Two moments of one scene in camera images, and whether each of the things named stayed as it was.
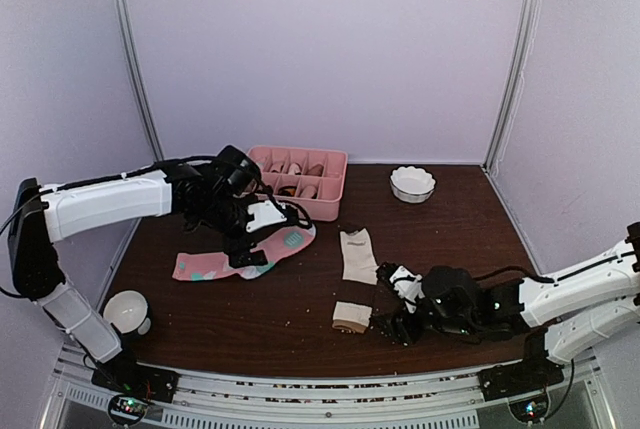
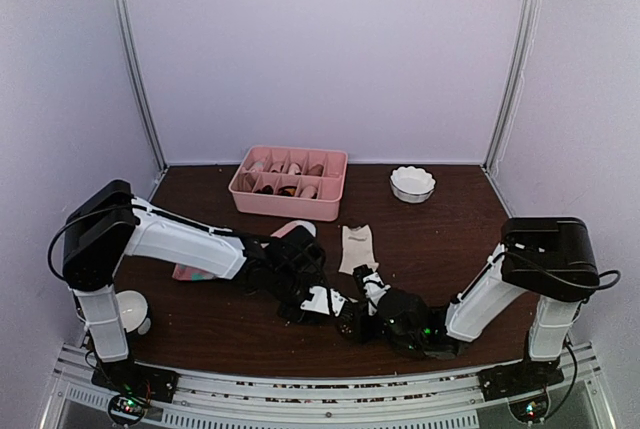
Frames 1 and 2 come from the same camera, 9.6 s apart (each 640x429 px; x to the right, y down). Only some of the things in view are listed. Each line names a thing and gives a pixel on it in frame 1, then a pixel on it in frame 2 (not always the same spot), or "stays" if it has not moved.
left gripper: x=245 y=258 -> x=310 y=317
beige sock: x=360 y=263 stays
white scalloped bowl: x=411 y=184 stays
